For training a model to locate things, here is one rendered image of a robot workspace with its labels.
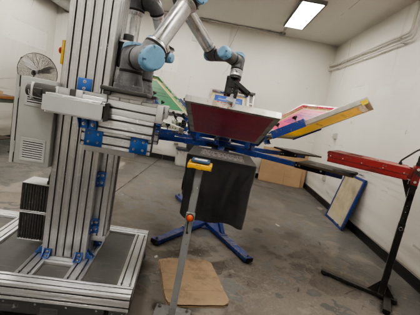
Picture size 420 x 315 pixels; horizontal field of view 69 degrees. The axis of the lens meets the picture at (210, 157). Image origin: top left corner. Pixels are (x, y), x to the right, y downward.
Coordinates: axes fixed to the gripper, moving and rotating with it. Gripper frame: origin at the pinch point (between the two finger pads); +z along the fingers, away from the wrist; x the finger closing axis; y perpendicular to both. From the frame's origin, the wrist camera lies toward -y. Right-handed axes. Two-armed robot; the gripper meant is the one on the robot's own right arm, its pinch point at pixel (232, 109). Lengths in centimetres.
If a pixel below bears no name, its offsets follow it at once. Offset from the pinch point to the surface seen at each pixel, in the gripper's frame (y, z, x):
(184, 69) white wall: 99, -196, -431
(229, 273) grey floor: -24, 110, -76
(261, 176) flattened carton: -103, -8, -466
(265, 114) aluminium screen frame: -19.3, -0.2, 2.0
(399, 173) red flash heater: -130, 11, -43
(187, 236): 12, 77, 4
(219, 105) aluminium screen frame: 8.2, -0.6, 2.0
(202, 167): 10.8, 39.3, 18.9
